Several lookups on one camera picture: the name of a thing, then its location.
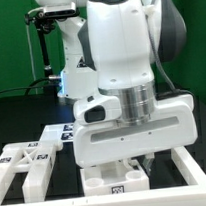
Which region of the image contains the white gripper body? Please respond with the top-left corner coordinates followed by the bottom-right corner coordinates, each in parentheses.
top-left (73, 94), bottom-right (198, 168)

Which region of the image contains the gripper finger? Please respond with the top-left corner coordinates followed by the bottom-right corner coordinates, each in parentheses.
top-left (142, 153), bottom-right (155, 176)

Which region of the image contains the white chair seat part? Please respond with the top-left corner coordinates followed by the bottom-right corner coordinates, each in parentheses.
top-left (80, 160), bottom-right (150, 197)

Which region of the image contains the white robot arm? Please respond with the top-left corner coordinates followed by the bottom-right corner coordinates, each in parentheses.
top-left (36, 0), bottom-right (197, 176)

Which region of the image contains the white U-shaped fence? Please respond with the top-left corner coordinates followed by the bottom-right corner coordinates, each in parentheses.
top-left (8, 147), bottom-right (206, 206)

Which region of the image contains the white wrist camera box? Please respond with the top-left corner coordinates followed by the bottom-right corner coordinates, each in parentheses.
top-left (73, 94), bottom-right (122, 125)

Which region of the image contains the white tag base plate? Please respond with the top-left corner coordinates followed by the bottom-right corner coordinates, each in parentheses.
top-left (40, 123), bottom-right (74, 142)

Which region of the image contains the white chair back frame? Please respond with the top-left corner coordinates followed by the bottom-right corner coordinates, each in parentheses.
top-left (0, 140), bottom-right (63, 205)

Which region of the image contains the black cable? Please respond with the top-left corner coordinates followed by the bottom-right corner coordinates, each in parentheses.
top-left (0, 76), bottom-right (54, 101)

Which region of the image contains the grey mounted camera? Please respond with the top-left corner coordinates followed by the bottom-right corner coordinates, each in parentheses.
top-left (42, 2), bottom-right (77, 18)

